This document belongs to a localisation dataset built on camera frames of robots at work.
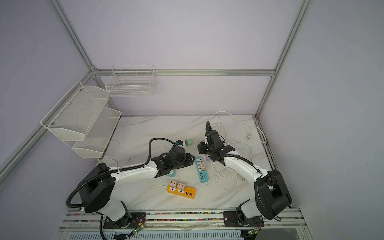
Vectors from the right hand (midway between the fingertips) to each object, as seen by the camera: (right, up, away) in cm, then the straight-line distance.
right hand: (198, 145), depth 86 cm
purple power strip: (+6, -9, +9) cm, 15 cm away
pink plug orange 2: (-9, -21, -8) cm, 24 cm away
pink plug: (+3, -13, 0) cm, 13 cm away
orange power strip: (-6, -25, -6) cm, 27 cm away
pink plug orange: (-14, -20, -7) cm, 25 cm away
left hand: (-2, -8, -2) cm, 9 cm away
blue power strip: (+3, -18, 0) cm, 18 cm away
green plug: (-7, 0, +18) cm, 19 cm away
